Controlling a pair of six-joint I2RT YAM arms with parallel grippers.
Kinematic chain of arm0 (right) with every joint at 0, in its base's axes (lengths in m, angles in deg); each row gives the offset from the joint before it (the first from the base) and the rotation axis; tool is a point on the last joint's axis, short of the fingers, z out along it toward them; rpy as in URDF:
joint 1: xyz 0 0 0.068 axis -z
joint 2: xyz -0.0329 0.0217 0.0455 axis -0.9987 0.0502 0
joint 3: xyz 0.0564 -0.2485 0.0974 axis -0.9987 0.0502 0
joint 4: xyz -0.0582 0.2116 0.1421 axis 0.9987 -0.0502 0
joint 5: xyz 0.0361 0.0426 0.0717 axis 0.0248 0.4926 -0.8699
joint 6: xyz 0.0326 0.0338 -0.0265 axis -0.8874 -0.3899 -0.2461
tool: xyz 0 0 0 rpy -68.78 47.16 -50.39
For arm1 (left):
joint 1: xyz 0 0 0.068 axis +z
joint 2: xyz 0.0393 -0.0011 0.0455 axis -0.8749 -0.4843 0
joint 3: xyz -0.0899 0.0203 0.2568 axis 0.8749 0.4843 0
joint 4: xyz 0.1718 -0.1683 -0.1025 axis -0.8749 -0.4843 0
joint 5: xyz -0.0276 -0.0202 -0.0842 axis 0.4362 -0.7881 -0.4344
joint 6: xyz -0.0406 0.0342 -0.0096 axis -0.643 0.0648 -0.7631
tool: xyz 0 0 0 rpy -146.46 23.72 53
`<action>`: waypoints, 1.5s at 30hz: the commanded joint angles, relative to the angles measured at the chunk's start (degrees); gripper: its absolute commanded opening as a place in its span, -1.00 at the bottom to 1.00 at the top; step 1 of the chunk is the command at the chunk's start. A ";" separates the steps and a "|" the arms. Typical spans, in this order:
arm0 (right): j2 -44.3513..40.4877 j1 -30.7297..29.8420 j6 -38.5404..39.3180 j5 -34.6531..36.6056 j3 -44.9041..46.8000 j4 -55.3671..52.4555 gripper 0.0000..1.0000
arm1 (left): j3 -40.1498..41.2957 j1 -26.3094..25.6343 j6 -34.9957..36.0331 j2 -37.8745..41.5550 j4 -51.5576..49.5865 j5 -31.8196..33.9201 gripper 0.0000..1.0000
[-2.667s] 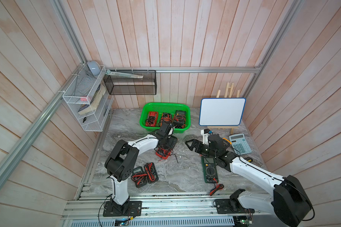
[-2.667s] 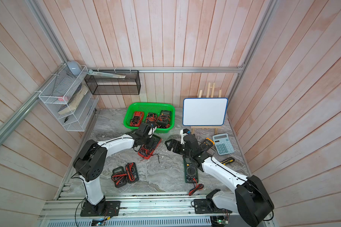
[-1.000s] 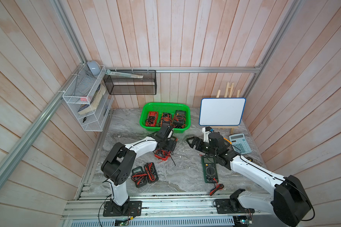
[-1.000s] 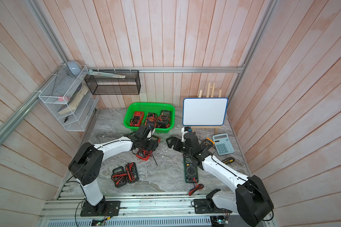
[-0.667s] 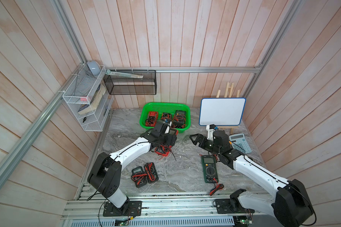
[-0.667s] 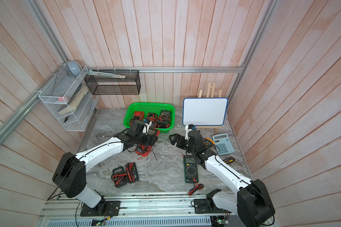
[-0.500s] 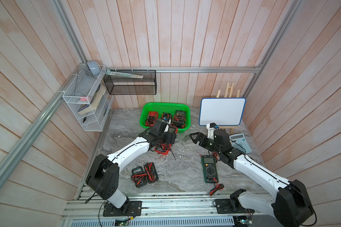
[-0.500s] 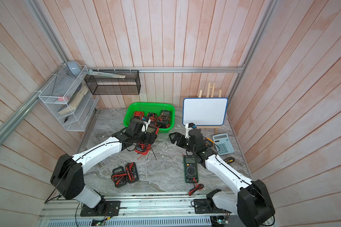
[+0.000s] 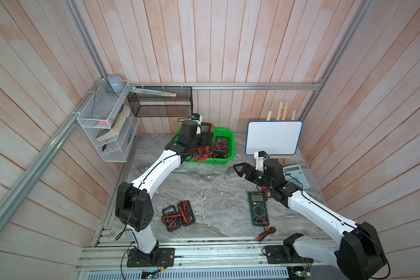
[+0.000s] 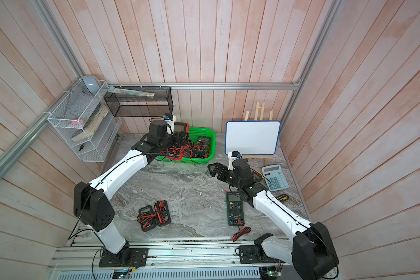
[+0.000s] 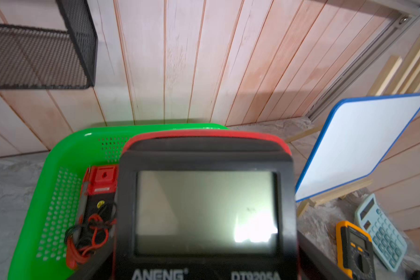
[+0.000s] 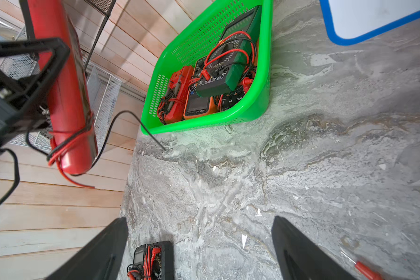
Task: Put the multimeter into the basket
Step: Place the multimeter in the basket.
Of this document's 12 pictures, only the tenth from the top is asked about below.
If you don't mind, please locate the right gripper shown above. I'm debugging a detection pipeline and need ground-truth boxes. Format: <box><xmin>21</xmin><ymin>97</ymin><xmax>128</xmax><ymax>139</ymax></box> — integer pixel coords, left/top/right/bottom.
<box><xmin>209</xmin><ymin>163</ymin><xmax>243</xmax><ymax>191</ymax></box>

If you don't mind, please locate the green DT9205A multimeter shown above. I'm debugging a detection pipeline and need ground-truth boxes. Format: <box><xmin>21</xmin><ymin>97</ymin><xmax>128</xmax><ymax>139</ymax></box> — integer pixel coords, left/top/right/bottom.
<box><xmin>192</xmin><ymin>135</ymin><xmax>211</xmax><ymax>159</ymax></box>

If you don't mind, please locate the red ANENG multimeter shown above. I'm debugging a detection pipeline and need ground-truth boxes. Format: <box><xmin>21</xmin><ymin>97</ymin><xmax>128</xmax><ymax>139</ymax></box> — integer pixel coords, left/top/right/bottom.
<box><xmin>174</xmin><ymin>122</ymin><xmax>190</xmax><ymax>133</ymax></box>

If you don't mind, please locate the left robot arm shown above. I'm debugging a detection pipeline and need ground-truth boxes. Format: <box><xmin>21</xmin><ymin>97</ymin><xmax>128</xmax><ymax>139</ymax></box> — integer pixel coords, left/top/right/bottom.
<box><xmin>73</xmin><ymin>114</ymin><xmax>189</xmax><ymax>255</ymax></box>

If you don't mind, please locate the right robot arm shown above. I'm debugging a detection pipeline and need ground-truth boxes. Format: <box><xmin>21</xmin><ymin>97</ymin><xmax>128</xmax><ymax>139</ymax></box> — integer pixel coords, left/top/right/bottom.
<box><xmin>208</xmin><ymin>157</ymin><xmax>340</xmax><ymax>280</ymax></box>

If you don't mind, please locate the green plastic basket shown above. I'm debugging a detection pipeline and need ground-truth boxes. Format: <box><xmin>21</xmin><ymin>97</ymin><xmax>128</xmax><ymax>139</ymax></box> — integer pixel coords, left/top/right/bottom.
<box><xmin>156</xmin><ymin>127</ymin><xmax>216</xmax><ymax>165</ymax></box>

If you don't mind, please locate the green multimeter lower right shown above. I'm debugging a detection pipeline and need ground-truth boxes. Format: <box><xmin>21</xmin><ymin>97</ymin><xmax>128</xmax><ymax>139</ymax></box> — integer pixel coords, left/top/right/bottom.
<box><xmin>226</xmin><ymin>191</ymin><xmax>245</xmax><ymax>226</ymax></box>

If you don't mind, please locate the small black multimeter right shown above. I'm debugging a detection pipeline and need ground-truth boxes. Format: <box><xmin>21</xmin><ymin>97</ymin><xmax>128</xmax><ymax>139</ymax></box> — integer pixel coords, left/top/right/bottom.
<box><xmin>154</xmin><ymin>200</ymin><xmax>171</xmax><ymax>226</ymax></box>

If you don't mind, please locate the small black multimeter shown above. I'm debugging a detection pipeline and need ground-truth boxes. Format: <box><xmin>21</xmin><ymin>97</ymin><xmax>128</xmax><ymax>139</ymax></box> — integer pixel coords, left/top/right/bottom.
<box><xmin>136</xmin><ymin>205</ymin><xmax>157</xmax><ymax>232</ymax></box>
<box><xmin>154</xmin><ymin>200</ymin><xmax>171</xmax><ymax>226</ymax></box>

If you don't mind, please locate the paper in mesh basket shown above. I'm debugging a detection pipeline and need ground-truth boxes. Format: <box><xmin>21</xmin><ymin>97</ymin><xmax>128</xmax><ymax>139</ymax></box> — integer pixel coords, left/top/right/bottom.
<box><xmin>108</xmin><ymin>86</ymin><xmax>155</xmax><ymax>98</ymax></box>

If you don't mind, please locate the small black multimeter left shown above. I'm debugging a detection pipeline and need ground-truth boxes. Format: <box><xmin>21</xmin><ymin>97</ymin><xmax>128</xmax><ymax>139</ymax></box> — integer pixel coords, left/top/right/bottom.
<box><xmin>136</xmin><ymin>205</ymin><xmax>157</xmax><ymax>232</ymax></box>

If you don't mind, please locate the blue framed whiteboard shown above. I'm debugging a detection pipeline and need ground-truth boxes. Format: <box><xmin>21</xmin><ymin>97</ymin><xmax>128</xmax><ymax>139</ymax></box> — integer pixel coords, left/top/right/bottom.
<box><xmin>225</xmin><ymin>120</ymin><xmax>281</xmax><ymax>156</ymax></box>

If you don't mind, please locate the light blue calculator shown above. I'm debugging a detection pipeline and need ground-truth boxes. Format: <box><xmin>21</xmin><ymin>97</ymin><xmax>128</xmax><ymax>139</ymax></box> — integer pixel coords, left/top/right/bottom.
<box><xmin>262</xmin><ymin>164</ymin><xmax>289</xmax><ymax>192</ymax></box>

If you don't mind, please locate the yellow black utility knife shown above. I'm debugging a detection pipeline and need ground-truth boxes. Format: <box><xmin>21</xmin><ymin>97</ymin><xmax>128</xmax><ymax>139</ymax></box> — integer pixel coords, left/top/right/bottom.
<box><xmin>276</xmin><ymin>194</ymin><xmax>289</xmax><ymax>203</ymax></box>

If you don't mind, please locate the grey computer mouse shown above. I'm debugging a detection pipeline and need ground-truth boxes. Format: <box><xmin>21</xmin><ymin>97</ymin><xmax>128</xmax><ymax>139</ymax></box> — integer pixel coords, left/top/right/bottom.
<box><xmin>82</xmin><ymin>75</ymin><xmax>101</xmax><ymax>95</ymax></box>

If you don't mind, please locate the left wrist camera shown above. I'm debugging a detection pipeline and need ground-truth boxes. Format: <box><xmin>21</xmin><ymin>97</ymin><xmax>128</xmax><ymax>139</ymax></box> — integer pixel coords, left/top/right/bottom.
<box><xmin>163</xmin><ymin>113</ymin><xmax>176</xmax><ymax>134</ymax></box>

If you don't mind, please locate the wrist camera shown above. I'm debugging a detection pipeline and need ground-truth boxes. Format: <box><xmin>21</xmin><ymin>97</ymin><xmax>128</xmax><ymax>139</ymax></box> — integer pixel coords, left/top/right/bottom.
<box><xmin>163</xmin><ymin>113</ymin><xmax>176</xmax><ymax>134</ymax></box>
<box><xmin>227</xmin><ymin>150</ymin><xmax>242</xmax><ymax>161</ymax></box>

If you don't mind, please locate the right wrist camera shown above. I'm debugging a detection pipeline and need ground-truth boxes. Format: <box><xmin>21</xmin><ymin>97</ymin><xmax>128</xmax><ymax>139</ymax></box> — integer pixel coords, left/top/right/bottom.
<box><xmin>227</xmin><ymin>150</ymin><xmax>242</xmax><ymax>161</ymax></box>

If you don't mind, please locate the black mesh wall basket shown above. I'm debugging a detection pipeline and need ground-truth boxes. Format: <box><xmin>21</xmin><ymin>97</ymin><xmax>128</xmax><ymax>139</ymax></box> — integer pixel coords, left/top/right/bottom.
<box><xmin>105</xmin><ymin>86</ymin><xmax>174</xmax><ymax>117</ymax></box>

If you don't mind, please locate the book on wire shelf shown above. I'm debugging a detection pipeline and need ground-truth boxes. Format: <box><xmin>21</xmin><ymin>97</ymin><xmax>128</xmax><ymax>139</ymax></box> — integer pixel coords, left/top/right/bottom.
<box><xmin>71</xmin><ymin>103</ymin><xmax>109</xmax><ymax>142</ymax></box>

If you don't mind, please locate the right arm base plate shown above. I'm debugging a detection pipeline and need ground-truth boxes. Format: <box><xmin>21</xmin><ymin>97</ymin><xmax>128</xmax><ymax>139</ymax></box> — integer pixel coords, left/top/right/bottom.
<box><xmin>236</xmin><ymin>245</ymin><xmax>283</xmax><ymax>264</ymax></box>

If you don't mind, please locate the white wire wall shelf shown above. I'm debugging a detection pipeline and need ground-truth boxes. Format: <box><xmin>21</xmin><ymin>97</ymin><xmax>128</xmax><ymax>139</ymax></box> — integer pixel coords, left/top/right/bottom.
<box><xmin>48</xmin><ymin>78</ymin><xmax>121</xmax><ymax>162</ymax></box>

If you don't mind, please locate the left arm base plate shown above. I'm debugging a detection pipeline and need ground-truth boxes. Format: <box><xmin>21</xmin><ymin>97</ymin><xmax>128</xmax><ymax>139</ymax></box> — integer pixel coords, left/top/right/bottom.
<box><xmin>99</xmin><ymin>247</ymin><xmax>149</xmax><ymax>268</ymax></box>

